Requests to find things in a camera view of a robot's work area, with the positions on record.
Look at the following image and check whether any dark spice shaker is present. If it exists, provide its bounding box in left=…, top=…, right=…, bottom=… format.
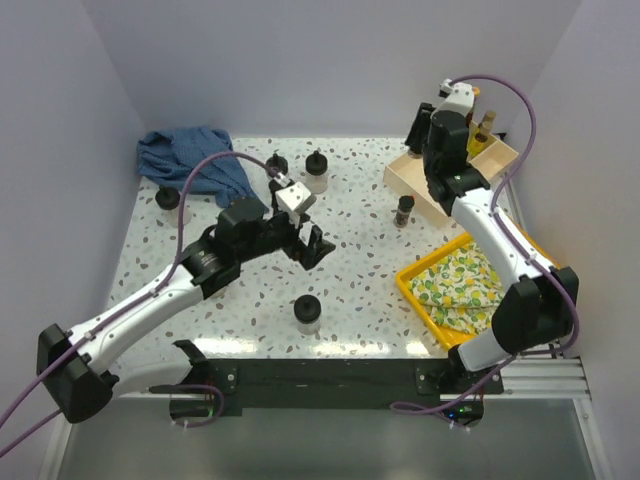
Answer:
left=393, top=195, right=415, bottom=228

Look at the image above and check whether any blue checkered shirt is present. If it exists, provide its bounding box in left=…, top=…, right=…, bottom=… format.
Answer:
left=136, top=126, right=256, bottom=208

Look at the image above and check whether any lemon print cloth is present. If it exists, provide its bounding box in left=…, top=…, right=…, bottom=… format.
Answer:
left=405, top=241, right=504, bottom=335

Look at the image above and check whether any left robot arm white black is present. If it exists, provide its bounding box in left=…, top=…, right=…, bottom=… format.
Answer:
left=36, top=178, right=335, bottom=424

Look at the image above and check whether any front centre glass jar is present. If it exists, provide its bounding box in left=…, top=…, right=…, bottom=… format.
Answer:
left=293, top=294, right=322, bottom=335

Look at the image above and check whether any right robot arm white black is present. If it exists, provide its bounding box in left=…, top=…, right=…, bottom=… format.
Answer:
left=405, top=103, right=579, bottom=393

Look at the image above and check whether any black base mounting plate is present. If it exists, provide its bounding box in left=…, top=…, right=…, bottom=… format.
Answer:
left=167, top=358, right=484, bottom=422

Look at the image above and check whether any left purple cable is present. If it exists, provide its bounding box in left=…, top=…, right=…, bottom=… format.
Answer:
left=0, top=152, right=291, bottom=454

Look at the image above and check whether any yellow plastic tray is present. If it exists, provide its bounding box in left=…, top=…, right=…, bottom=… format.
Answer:
left=395, top=224, right=561, bottom=351

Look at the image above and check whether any beige divided wooden tray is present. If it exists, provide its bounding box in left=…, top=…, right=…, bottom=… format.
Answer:
left=383, top=135, right=518, bottom=227

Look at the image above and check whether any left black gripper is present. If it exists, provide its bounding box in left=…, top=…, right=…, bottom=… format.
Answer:
left=238, top=204, right=336, bottom=269

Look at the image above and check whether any far left glass jar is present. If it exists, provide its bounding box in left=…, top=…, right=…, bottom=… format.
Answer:
left=155, top=186, right=181, bottom=228

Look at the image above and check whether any yellow oil bottle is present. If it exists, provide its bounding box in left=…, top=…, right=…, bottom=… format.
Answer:
left=467, top=124, right=484, bottom=157
left=474, top=110, right=496, bottom=152

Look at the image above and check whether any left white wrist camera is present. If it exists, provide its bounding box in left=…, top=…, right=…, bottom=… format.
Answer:
left=279, top=182, right=316, bottom=228

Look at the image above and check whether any taped lid glass jar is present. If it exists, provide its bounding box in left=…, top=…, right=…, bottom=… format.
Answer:
left=266, top=153, right=289, bottom=178

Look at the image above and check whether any back right glass jar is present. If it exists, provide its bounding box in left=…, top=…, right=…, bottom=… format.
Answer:
left=305, top=150, right=328, bottom=195

